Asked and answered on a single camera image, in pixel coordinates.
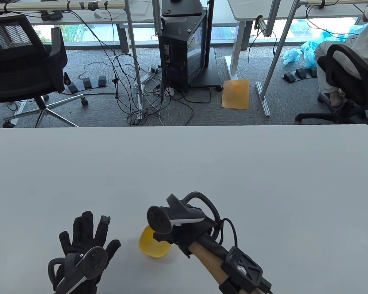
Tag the person's right hand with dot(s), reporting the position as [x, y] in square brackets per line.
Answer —
[190, 235]

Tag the black computer tower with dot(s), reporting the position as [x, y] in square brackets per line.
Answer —
[174, 55]
[213, 70]

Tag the white power strip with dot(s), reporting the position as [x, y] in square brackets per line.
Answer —
[148, 76]

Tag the beige padded bar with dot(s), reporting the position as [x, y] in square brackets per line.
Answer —
[325, 1]
[33, 6]

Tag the person's right forearm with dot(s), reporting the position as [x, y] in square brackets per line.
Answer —
[207, 260]

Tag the aluminium frame post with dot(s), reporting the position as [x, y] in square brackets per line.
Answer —
[134, 55]
[279, 46]
[157, 18]

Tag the small light blue bag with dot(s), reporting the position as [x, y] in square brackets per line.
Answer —
[293, 55]

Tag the black left hand controller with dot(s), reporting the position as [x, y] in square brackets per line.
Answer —
[93, 264]

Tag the white desk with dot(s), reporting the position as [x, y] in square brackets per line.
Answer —
[79, 19]
[248, 12]

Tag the person's left hand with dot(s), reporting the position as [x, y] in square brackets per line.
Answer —
[84, 237]

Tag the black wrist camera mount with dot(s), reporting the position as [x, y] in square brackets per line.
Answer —
[242, 266]

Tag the black power adapter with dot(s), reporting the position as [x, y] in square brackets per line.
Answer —
[52, 16]

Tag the yellow sheet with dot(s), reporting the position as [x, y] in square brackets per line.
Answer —
[235, 95]

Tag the black mesh office chair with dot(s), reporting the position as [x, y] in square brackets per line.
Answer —
[18, 70]

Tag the black foot pedal set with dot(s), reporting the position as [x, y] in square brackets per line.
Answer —
[86, 83]
[300, 73]

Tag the small yellow dish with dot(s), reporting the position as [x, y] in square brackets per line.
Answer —
[150, 246]

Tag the black hand controller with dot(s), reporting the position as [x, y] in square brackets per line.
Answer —
[159, 219]
[93, 264]

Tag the black right hand controller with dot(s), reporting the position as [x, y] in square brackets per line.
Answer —
[159, 219]

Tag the large blue plastic bag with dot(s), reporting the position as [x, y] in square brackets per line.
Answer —
[309, 50]

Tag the short aluminium post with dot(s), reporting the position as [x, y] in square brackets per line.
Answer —
[271, 18]

